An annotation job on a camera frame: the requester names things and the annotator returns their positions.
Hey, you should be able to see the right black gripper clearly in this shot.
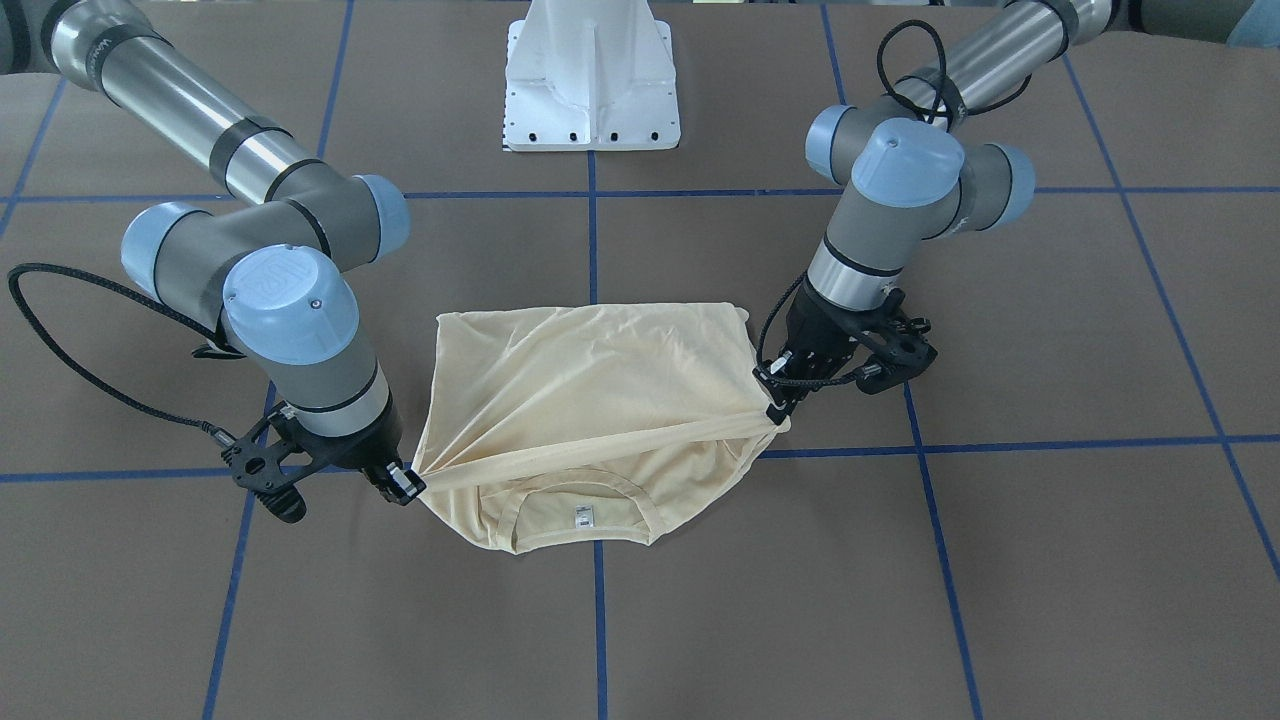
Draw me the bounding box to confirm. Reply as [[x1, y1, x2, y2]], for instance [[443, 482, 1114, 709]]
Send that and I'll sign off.
[[300, 400, 425, 506]]

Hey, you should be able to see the cream long-sleeve graphic shirt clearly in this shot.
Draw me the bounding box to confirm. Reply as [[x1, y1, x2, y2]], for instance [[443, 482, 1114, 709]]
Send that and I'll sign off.
[[413, 304, 790, 555]]

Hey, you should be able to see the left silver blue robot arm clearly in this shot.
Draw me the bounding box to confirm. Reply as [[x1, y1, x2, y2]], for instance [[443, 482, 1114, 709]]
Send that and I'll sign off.
[[755, 1, 1277, 424]]

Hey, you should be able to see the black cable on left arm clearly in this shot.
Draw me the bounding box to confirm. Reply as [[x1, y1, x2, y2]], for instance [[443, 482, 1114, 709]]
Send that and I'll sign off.
[[756, 20, 1030, 391]]

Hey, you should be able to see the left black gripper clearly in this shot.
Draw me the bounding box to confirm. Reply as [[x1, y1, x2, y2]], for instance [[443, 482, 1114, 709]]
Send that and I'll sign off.
[[753, 281, 888, 427]]

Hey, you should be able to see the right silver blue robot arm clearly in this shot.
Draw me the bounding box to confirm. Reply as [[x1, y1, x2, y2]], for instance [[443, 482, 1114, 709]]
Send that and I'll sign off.
[[3, 1, 425, 523]]

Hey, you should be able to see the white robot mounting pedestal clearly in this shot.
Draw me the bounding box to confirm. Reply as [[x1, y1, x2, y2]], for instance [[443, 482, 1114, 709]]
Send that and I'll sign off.
[[502, 1, 681, 152]]

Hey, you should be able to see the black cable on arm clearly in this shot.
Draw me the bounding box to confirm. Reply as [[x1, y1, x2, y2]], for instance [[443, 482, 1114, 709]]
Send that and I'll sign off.
[[756, 20, 1030, 391], [6, 263, 241, 446]]

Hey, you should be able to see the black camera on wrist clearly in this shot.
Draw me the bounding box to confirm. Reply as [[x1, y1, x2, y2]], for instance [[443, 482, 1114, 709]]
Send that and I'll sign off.
[[212, 416, 320, 524], [850, 288, 938, 395]]

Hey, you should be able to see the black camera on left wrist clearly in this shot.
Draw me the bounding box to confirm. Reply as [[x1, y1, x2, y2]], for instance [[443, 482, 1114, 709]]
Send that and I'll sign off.
[[850, 288, 938, 395]]

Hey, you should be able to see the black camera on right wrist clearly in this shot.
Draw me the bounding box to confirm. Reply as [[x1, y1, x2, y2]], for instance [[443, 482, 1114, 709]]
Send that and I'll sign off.
[[212, 416, 320, 524]]

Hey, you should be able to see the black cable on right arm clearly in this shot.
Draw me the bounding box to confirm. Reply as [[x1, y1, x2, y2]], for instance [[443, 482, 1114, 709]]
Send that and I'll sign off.
[[6, 263, 241, 446]]

